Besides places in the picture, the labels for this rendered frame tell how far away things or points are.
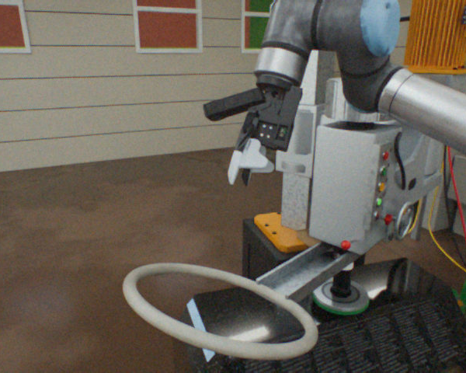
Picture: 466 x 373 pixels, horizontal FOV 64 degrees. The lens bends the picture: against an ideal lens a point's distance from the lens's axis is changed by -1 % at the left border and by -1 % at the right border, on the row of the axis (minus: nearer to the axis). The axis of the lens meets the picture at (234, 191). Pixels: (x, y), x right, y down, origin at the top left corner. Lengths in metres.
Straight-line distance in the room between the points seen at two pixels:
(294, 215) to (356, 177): 1.13
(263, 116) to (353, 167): 0.65
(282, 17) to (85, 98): 6.53
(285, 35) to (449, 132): 0.31
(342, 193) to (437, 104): 0.67
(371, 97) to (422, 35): 1.14
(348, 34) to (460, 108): 0.21
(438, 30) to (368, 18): 1.20
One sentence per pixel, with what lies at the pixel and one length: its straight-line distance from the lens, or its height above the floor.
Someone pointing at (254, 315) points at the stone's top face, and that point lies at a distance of 1.52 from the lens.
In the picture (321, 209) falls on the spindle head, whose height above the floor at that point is 1.30.
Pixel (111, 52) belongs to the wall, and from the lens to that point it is 7.16.
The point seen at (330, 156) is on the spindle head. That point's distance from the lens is 1.30.
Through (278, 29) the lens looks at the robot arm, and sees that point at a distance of 0.70.
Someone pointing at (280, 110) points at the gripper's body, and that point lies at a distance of 0.68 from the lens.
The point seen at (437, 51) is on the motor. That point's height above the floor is 1.83.
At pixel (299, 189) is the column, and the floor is 1.05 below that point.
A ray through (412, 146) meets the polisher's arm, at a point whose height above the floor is 1.47.
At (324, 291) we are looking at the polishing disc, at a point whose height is 0.93.
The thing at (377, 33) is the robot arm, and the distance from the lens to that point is 0.65.
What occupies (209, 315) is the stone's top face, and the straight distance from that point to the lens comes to 1.52.
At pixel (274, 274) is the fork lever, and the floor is 1.16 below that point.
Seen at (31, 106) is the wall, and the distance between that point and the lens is 7.14.
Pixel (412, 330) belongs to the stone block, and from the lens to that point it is 1.73.
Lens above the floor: 1.81
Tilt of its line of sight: 20 degrees down
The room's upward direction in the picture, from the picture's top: straight up
